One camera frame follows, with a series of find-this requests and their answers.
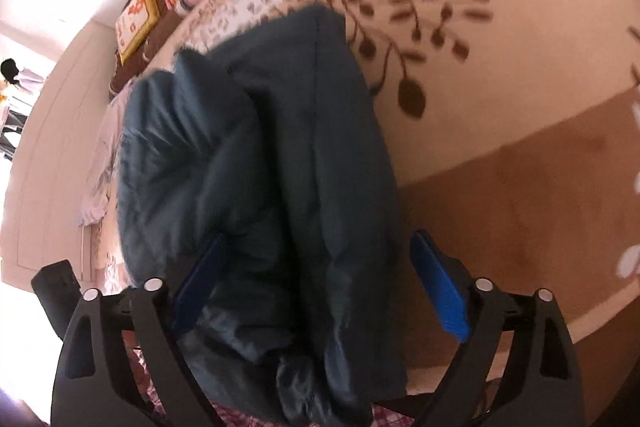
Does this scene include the hanging clothes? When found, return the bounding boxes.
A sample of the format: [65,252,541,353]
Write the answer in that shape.
[0,58,47,150]

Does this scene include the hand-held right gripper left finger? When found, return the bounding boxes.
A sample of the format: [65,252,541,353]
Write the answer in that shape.
[50,234,228,427]

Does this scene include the leaf printed bed sheet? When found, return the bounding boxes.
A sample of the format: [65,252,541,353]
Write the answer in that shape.
[90,0,640,408]

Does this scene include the blue puffer jacket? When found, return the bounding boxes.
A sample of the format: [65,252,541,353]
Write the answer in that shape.
[115,3,408,427]

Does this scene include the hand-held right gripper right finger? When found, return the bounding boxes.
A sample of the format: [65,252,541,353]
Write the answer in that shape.
[409,229,586,427]

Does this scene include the light purple cloth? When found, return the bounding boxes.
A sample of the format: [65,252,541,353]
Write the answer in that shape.
[75,94,133,228]

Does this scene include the white wooden headboard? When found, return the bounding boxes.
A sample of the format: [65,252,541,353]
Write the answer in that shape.
[0,19,133,298]

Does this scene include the yellow flower cushion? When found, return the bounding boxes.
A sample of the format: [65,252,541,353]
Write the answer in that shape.
[114,0,162,66]

